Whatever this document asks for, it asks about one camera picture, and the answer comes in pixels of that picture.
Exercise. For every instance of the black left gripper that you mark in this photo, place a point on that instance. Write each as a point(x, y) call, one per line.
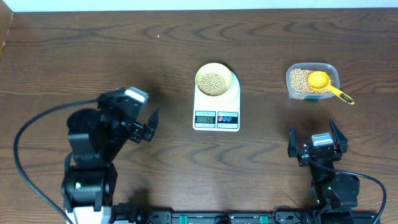
point(138, 129)

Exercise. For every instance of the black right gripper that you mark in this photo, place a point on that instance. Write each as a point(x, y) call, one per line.
point(303, 156)

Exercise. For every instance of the yellow plastic measuring scoop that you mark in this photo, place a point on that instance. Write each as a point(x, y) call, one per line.
point(319, 81)

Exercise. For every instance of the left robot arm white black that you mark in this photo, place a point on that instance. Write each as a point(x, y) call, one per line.
point(96, 137)

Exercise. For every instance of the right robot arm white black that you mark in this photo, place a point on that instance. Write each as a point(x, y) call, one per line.
point(336, 192)

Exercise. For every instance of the white digital kitchen scale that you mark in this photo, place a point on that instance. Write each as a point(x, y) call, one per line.
point(218, 113)

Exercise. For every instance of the soybeans in yellow bowl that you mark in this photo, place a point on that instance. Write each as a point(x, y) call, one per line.
point(212, 84)

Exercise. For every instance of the pale yellow bowl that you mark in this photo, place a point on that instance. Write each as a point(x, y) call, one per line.
point(215, 68)

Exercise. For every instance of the clear container of soybeans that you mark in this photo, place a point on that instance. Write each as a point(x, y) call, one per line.
point(297, 80)

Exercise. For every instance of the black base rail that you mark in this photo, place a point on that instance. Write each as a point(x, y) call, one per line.
point(132, 214)

